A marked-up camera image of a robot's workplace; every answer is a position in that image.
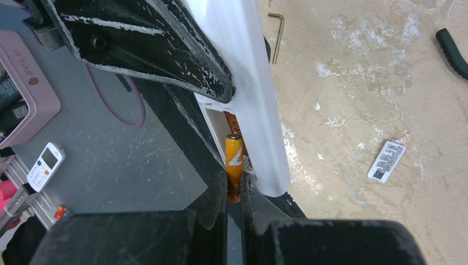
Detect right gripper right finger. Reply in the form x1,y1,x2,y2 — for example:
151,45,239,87
240,173,426,264

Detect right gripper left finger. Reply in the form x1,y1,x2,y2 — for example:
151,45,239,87
31,171,227,264

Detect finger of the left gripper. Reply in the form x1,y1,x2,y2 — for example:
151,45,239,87
43,1,234,103

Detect orange AA battery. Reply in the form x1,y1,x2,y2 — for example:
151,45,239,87
225,133,244,203

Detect white battery cover with label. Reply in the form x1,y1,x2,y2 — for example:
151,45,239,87
367,139,406,183

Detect spare white remote control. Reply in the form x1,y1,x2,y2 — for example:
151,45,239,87
26,142,66,192

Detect hex key near front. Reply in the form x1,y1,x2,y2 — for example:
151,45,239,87
268,13,285,64

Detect pink box off table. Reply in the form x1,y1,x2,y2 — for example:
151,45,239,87
1,29,61,149

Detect orange black pliers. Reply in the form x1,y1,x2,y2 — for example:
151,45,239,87
435,28,467,80

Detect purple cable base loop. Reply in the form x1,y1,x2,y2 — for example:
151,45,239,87
83,64,147,129

